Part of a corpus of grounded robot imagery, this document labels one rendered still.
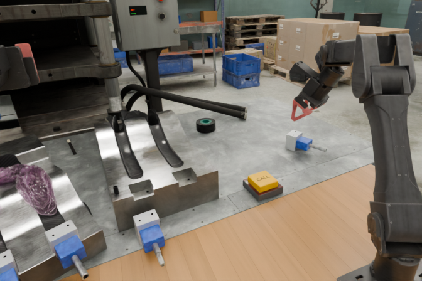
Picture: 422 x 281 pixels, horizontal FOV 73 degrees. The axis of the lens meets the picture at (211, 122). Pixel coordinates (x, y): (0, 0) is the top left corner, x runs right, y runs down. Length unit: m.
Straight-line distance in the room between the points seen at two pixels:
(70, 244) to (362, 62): 0.66
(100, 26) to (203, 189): 0.83
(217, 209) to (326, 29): 3.76
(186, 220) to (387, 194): 0.43
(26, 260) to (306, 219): 0.59
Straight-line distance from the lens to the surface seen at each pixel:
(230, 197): 0.79
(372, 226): 0.60
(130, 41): 1.45
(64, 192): 0.78
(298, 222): 0.74
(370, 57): 0.63
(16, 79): 0.55
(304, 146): 1.00
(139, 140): 0.89
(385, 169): 0.60
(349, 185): 0.90
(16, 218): 0.77
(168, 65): 4.39
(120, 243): 0.71
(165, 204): 0.72
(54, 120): 1.54
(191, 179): 0.75
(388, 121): 0.61
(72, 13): 1.33
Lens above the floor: 1.29
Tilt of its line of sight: 24 degrees down
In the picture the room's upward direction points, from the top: 2 degrees counter-clockwise
